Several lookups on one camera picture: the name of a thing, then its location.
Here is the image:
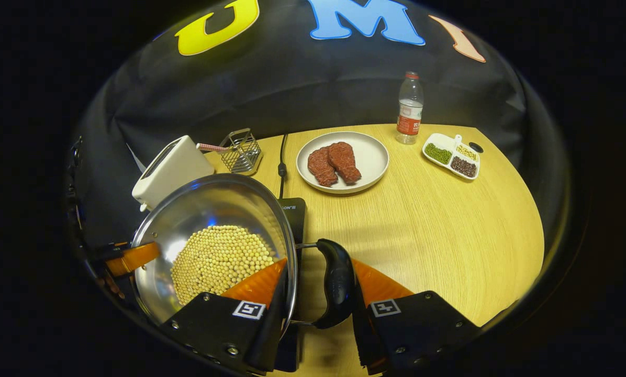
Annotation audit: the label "round white plate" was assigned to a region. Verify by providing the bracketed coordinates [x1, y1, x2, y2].
[296, 131, 390, 195]

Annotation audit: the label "red raw steak piece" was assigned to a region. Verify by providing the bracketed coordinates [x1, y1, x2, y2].
[327, 141, 362, 185]
[307, 147, 340, 187]

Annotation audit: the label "metal wire basket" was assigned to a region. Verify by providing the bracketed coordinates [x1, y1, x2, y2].
[219, 128, 264, 176]

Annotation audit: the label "black induction cooktop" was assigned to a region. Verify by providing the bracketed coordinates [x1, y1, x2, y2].
[276, 197, 307, 372]

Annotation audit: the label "pile of soybeans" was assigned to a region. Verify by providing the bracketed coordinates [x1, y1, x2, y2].
[170, 225, 276, 307]

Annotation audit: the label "steel pot with black handles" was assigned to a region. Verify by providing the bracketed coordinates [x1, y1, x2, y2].
[130, 173, 356, 330]

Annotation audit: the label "clear plastic water bottle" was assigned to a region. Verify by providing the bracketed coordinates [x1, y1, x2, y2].
[396, 72, 424, 146]

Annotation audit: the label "black backdrop cloth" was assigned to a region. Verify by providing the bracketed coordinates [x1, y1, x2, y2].
[70, 0, 570, 247]

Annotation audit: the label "white divided dish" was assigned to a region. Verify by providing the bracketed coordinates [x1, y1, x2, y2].
[422, 132, 481, 181]

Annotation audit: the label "pile of green mung beans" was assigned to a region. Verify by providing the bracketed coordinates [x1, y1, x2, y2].
[424, 143, 453, 165]

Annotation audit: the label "white toaster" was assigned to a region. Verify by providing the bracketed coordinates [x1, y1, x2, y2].
[131, 135, 216, 212]

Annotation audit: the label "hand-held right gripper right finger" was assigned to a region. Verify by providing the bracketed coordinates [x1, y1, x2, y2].
[351, 259, 481, 375]

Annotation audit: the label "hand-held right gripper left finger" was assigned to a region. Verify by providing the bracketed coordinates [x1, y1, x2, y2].
[159, 258, 290, 375]

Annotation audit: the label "pile of red beans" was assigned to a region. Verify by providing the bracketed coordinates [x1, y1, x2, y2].
[450, 156, 477, 178]

